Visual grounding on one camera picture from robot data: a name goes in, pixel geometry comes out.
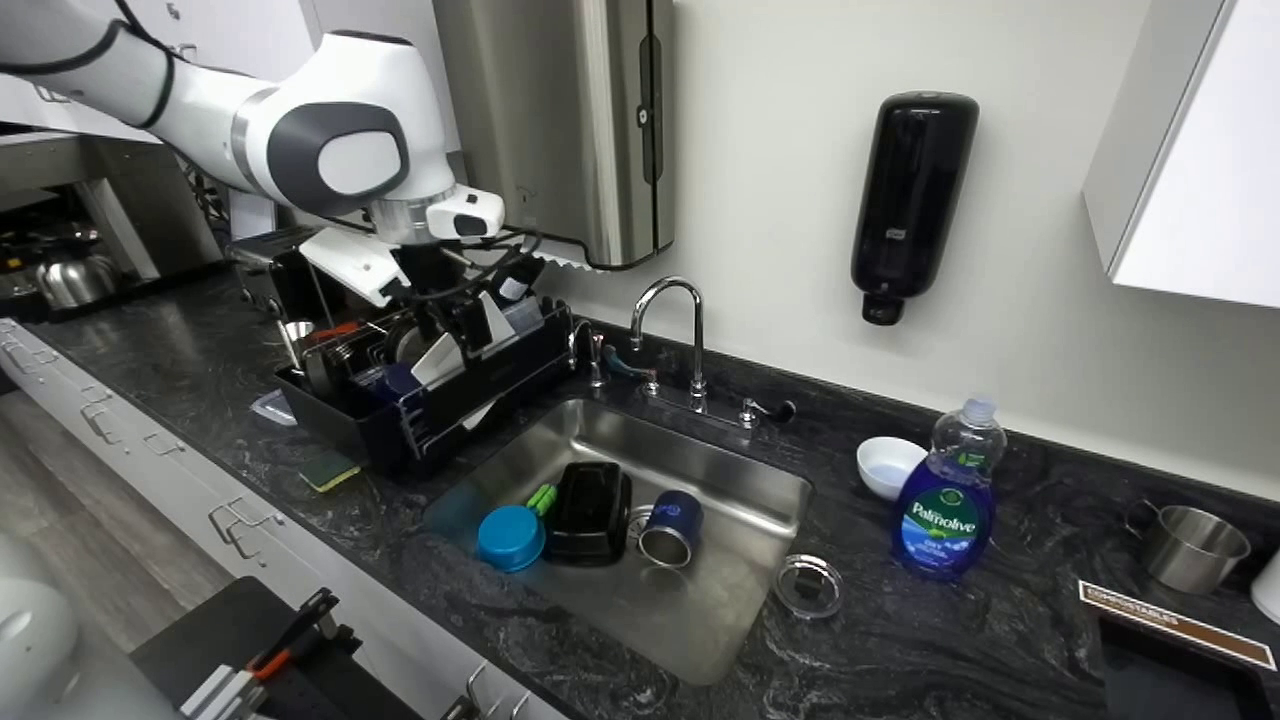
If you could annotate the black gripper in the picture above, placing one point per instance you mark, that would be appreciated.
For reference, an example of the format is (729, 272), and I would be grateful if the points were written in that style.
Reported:
(436, 272)

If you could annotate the blue steel cup with logo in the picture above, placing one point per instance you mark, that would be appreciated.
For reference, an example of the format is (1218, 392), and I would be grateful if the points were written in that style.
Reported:
(669, 530)

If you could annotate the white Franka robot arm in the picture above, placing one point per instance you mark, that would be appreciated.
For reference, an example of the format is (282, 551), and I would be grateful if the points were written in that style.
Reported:
(264, 120)

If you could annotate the black sink side sprayer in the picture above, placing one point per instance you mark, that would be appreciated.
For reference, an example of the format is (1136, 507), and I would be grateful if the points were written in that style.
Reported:
(584, 354)

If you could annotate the dark blue plain cup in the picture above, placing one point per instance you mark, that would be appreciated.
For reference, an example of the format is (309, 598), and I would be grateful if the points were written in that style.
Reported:
(397, 391)

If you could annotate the stainless steel sink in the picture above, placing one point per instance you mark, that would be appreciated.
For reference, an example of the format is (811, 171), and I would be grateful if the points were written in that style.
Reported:
(726, 532)

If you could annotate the steel measuring cup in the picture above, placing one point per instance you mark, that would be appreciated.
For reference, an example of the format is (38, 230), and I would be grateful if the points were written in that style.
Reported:
(1199, 547)

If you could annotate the steel paper towel dispenser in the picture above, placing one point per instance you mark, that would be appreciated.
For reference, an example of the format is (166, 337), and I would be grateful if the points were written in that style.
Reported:
(560, 120)

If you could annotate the chrome gooseneck faucet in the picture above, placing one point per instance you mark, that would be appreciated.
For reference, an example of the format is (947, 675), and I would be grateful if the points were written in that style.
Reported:
(694, 335)

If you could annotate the black utensil caddy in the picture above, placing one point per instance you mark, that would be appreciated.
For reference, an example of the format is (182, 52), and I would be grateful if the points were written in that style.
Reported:
(325, 400)

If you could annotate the black plastic container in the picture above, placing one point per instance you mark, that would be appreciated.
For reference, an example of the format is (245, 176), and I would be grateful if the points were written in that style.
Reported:
(591, 514)

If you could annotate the green yellow sponge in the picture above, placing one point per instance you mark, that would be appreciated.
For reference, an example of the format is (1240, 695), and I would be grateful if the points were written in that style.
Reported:
(325, 470)

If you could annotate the black marker pen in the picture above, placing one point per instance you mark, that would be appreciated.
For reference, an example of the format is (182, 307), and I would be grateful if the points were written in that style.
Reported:
(298, 624)

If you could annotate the white base cabinet drawers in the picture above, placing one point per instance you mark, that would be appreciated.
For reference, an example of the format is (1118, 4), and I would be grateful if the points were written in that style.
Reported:
(135, 466)

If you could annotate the white bowl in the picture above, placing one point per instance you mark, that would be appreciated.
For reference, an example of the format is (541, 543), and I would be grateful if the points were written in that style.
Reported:
(885, 466)

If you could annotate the steel kettle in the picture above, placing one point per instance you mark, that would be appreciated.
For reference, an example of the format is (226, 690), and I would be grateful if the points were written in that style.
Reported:
(75, 283)

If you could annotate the red marker pen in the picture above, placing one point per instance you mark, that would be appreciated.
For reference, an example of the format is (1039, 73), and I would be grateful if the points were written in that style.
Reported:
(282, 656)

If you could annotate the black pen tray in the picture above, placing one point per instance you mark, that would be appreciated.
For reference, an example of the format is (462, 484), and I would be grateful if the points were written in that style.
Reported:
(186, 645)

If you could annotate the blue dish soap bottle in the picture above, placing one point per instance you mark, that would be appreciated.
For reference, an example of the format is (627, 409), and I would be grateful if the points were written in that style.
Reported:
(947, 514)

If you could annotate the white marker pen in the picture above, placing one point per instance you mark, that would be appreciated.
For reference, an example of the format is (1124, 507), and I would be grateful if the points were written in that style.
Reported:
(206, 690)

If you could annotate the brown label sign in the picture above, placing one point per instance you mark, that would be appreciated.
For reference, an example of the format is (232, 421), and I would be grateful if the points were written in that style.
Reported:
(1175, 624)

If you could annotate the white rounded object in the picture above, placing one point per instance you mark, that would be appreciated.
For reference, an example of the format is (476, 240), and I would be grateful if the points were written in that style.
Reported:
(1271, 584)

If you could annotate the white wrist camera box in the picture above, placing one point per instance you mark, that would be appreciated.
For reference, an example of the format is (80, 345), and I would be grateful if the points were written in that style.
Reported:
(352, 260)

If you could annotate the black wall soap dispenser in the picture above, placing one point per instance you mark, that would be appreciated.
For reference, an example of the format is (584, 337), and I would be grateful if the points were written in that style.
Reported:
(912, 202)

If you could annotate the white wall cabinet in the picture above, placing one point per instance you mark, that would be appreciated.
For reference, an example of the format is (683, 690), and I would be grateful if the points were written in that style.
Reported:
(1186, 145)

